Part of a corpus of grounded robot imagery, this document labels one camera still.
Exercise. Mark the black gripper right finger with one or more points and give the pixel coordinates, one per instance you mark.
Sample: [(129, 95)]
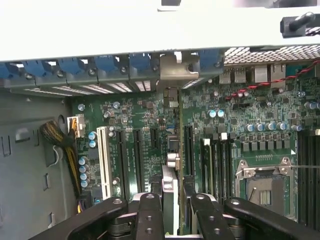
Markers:
[(210, 220)]

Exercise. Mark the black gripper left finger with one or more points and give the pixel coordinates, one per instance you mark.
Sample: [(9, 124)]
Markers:
[(148, 217)]

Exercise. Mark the black RAM slot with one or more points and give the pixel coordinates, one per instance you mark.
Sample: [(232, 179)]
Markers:
[(315, 175), (303, 175), (218, 170)]

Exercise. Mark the CPU socket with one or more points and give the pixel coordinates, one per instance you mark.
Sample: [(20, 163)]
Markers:
[(265, 190)]

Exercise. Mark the white expansion slot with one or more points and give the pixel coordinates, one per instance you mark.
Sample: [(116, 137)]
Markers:
[(103, 162)]

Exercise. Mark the short black expansion slot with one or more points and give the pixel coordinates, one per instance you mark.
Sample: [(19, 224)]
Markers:
[(154, 137)]

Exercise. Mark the thin metal locking lever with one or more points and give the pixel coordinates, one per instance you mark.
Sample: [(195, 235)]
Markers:
[(305, 166)]

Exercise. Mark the green motherboard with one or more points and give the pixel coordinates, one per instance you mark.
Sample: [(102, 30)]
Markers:
[(250, 112)]

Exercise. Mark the white power connector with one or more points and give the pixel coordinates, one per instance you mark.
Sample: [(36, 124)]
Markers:
[(77, 125)]

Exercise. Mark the blue slot clip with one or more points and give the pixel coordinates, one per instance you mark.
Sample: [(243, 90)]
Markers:
[(140, 63), (210, 61), (106, 65), (70, 66), (6, 70), (33, 68)]

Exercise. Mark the silver ethernet port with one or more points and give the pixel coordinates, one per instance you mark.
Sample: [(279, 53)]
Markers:
[(277, 75)]

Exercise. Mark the black open PC case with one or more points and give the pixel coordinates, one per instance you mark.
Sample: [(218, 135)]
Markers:
[(150, 30)]

